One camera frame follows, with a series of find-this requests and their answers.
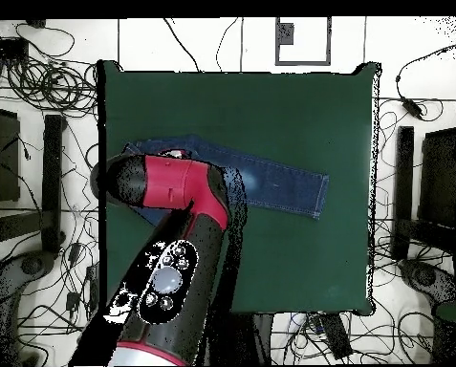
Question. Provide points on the blue denim jeans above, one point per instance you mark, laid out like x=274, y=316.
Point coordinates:
x=281, y=183

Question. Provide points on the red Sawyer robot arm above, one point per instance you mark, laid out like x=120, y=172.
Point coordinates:
x=181, y=187

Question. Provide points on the black flat box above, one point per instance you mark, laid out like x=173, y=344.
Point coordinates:
x=5, y=49

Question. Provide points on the black stand leg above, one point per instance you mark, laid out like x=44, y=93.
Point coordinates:
x=52, y=183
x=405, y=172

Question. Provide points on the dark green table cloth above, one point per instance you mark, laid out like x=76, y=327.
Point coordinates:
x=288, y=248

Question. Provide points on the slim black power strip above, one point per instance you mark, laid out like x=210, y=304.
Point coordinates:
x=93, y=286

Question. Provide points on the black square case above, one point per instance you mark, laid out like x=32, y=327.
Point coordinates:
x=5, y=160
x=439, y=179

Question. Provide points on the small black plug adapter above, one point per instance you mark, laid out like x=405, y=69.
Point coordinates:
x=72, y=301

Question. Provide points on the grey chair base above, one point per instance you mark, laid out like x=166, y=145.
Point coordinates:
x=426, y=277
x=5, y=279

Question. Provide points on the black power adapter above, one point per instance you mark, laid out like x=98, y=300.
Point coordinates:
x=413, y=108

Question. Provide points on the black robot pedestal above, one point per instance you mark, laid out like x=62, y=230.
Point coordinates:
x=258, y=340

